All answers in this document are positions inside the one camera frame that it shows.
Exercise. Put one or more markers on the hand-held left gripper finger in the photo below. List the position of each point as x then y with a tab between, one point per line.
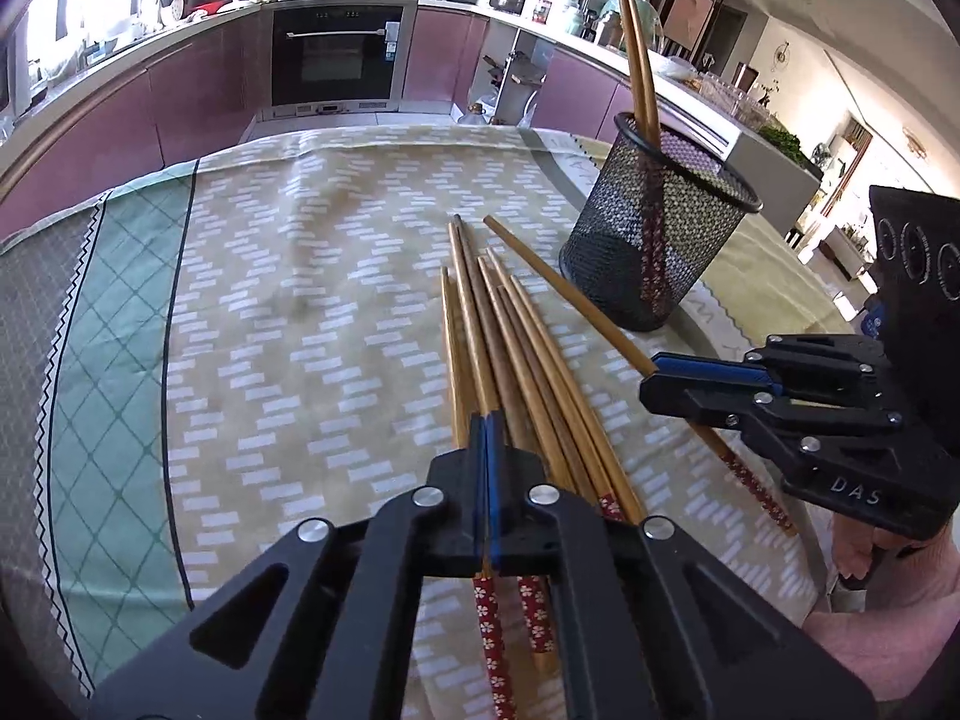
480	480
496	495

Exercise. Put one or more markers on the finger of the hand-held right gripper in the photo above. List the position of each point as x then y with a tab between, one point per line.
705	366
697	401

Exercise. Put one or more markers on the bunch of wooden chopsticks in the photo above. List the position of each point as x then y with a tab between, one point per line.
540	390

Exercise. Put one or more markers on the black mesh utensil holder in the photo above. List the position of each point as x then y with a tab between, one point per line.
637	270

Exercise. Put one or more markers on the person's right forearm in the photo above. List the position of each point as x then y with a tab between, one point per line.
885	645

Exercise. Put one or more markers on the person's right hand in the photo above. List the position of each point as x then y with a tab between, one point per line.
855	555

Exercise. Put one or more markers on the green potted plant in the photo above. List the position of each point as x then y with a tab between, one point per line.
784	141

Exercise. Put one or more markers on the patterned patchwork tablecloth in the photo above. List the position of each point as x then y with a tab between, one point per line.
300	315

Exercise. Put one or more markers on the cooking oil bottle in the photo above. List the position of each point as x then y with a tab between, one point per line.
472	116

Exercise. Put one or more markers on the green glass jar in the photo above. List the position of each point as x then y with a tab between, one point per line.
634	22

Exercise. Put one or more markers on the built-in black oven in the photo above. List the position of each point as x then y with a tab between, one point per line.
337	52

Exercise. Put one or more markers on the pink kitchen cabinets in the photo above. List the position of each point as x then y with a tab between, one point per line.
187	105

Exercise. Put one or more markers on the framed wall picture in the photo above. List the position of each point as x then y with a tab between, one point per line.
688	9

